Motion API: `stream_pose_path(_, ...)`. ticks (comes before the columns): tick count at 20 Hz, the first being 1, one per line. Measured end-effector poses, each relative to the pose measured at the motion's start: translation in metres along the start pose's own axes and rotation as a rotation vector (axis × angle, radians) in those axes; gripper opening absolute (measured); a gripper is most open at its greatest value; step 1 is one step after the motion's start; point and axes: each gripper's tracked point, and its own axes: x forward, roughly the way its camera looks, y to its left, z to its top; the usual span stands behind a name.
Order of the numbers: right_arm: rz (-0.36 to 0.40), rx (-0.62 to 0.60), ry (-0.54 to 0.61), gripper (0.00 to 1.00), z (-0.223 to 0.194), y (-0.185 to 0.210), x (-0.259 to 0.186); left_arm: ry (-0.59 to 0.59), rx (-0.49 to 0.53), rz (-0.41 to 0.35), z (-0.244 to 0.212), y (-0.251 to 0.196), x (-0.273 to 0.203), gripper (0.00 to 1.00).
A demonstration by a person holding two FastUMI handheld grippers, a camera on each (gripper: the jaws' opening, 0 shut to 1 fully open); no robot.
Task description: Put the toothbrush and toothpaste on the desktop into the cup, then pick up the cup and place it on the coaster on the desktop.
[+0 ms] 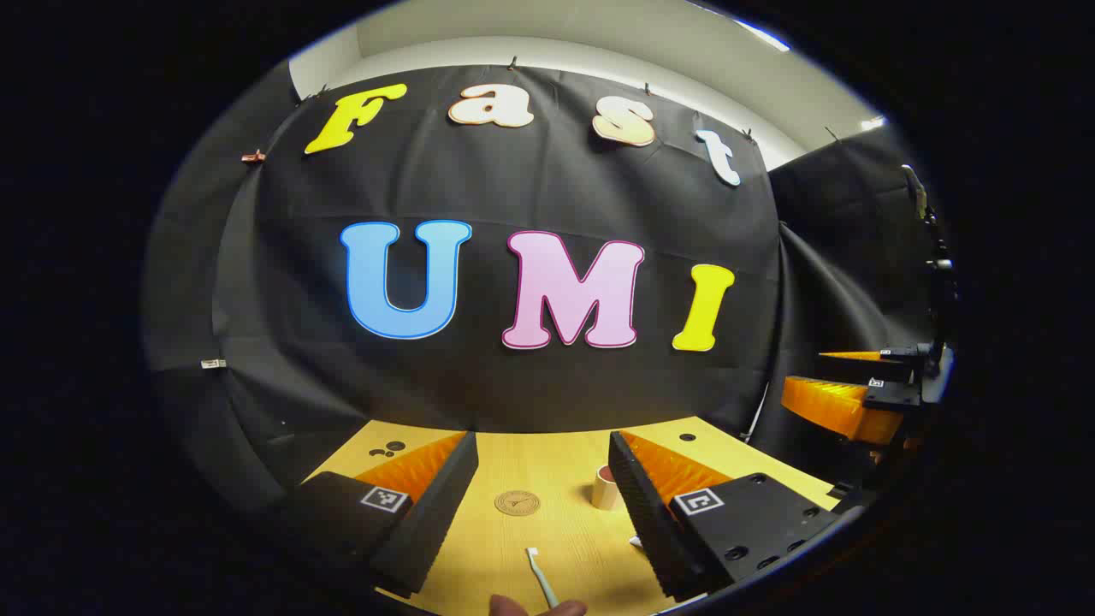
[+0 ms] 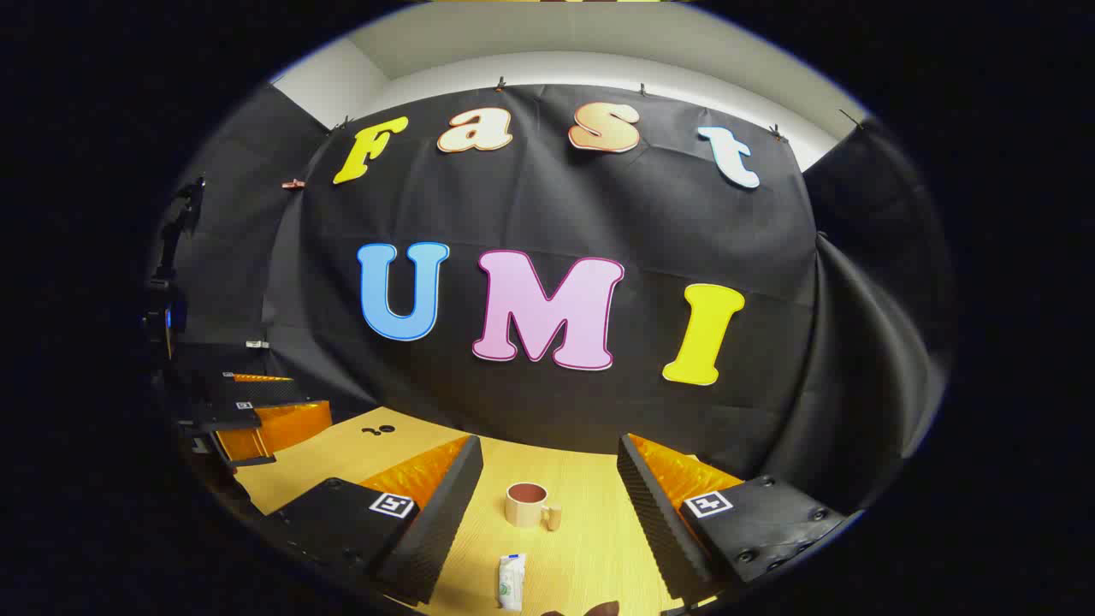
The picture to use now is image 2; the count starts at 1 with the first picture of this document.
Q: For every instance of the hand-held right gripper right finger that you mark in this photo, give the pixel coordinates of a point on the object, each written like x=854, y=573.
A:
x=650, y=513

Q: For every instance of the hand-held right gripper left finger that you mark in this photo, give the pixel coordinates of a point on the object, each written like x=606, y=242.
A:
x=445, y=513

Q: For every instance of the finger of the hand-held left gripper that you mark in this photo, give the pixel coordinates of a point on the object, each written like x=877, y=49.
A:
x=282, y=423
x=257, y=393

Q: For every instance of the white toothpaste tube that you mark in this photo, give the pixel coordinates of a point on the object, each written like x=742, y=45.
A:
x=511, y=583

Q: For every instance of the wooden desktop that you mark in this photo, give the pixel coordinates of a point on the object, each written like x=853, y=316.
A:
x=590, y=539

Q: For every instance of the black backdrop cloth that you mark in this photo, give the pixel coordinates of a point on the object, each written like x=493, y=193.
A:
x=547, y=205

